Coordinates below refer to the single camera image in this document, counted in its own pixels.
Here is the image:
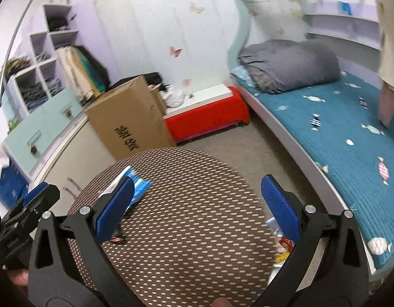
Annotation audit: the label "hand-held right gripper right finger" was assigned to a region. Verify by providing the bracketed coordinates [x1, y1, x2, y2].
[255, 174, 371, 307]

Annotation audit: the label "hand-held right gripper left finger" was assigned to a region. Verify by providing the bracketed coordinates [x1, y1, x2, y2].
[27, 176, 137, 307]

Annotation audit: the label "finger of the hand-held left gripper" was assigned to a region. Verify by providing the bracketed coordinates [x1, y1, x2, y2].
[21, 182, 61, 218]

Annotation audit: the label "blue white wrapper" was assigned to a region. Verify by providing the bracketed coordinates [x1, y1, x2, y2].
[103, 166, 152, 206]

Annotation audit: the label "colourful litter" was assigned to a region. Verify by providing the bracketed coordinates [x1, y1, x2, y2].
[266, 217, 297, 282]

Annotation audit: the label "person's left hand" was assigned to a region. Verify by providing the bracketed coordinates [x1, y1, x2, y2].
[7, 268, 29, 288]

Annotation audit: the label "blue bag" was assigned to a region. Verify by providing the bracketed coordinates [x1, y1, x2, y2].
[0, 163, 29, 209]

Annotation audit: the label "white low cabinet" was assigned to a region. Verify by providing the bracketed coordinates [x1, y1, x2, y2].
[34, 115, 118, 206]

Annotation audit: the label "stepped shelf cabinet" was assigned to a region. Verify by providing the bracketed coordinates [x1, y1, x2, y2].
[0, 4, 89, 183]

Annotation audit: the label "brown dotted tablecloth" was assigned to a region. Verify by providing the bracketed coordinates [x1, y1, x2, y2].
[67, 147, 281, 307]

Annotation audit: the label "teal patterned bed sheet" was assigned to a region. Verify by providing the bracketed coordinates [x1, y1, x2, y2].
[258, 72, 394, 270]

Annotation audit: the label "large cardboard box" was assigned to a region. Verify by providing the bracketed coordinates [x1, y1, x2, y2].
[85, 75, 178, 161]

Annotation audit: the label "dark folded clothes stack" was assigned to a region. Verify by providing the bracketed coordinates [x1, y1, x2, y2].
[19, 81, 45, 108]

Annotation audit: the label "red bench with white top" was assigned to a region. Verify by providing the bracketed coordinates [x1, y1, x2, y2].
[163, 84, 250, 143]

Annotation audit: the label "cream hanging hoodie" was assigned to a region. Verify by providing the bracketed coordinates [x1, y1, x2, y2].
[56, 47, 96, 100]

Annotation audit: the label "brown folded clothes pile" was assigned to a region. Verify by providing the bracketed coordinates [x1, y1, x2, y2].
[3, 56, 30, 78]

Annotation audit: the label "white plastic bag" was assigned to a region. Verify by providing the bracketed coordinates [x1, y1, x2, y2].
[162, 86, 185, 108]

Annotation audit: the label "green hanging jacket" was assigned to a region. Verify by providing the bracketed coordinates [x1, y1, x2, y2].
[77, 49, 103, 92]

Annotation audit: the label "dark clothes pile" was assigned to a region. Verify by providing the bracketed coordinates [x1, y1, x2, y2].
[115, 72, 164, 92]

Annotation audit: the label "blue pillow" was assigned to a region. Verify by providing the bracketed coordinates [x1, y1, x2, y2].
[231, 65, 258, 87]

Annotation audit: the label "dark hanging jacket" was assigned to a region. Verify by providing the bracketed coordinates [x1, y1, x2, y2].
[83, 46, 110, 87]

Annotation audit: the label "grey quilt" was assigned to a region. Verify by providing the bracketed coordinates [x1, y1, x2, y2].
[238, 40, 341, 94]

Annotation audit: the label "black folded clothes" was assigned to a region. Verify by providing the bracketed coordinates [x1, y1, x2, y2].
[48, 17, 70, 33]

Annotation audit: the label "white wardrobe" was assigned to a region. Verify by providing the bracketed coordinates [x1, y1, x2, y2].
[95, 0, 246, 94]

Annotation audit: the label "cream hanging shirt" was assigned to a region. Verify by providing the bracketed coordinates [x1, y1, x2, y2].
[371, 0, 394, 127]

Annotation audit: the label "teal bunk bed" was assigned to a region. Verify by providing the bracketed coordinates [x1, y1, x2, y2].
[227, 0, 394, 277]

